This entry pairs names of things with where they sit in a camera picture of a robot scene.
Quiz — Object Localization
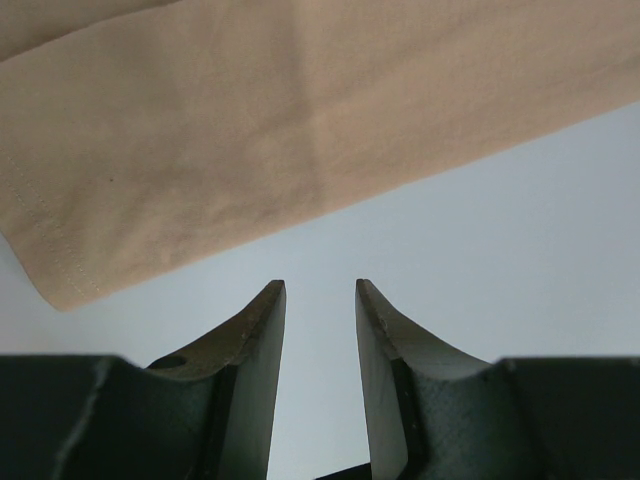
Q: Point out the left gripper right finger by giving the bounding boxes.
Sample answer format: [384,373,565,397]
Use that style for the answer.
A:
[355,279,639,479]

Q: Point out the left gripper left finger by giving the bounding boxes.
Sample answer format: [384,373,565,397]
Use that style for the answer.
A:
[1,280,286,479]

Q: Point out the beige t shirt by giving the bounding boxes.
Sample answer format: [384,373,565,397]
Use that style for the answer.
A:
[1,1,639,310]

